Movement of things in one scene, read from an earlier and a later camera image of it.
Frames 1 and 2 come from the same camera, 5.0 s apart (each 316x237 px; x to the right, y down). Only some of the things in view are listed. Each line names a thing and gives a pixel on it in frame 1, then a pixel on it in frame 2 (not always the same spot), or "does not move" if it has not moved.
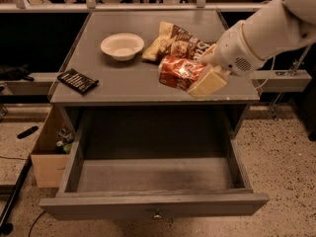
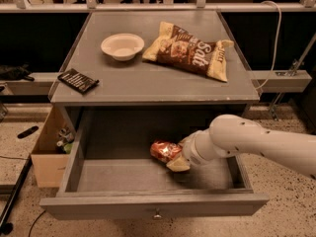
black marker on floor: x=27 y=132 does not move
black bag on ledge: x=16 y=73 does not move
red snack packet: x=179 y=72 to x=165 y=151
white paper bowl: x=122 y=46 does not move
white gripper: x=234 y=51 to x=190 y=150
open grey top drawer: x=156 y=164 does not move
